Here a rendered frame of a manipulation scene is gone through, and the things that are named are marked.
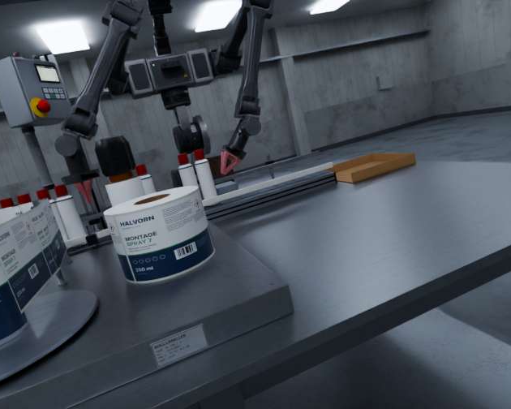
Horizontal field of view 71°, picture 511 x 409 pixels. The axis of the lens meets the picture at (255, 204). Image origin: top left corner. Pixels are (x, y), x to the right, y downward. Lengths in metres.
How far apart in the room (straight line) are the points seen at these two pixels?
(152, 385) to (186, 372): 0.04
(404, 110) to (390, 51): 1.67
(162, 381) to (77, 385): 0.11
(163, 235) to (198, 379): 0.29
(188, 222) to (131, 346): 0.27
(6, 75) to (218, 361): 1.06
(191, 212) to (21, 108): 0.73
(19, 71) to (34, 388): 0.95
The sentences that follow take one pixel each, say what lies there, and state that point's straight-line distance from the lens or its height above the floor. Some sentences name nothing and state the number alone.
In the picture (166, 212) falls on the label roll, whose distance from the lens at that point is 0.70.
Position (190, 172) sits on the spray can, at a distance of 1.25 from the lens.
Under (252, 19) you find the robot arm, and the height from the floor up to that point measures 1.47.
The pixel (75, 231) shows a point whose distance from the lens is 1.27.
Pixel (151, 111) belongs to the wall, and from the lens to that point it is 8.59.
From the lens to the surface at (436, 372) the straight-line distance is 1.42.
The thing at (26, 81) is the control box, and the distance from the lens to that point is 1.31.
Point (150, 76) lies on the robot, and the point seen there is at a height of 1.44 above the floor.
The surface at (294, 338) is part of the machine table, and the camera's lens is 0.54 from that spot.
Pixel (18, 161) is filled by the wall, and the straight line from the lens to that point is 8.78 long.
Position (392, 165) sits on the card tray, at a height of 0.85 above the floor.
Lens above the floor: 1.13
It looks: 12 degrees down
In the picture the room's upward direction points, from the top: 14 degrees counter-clockwise
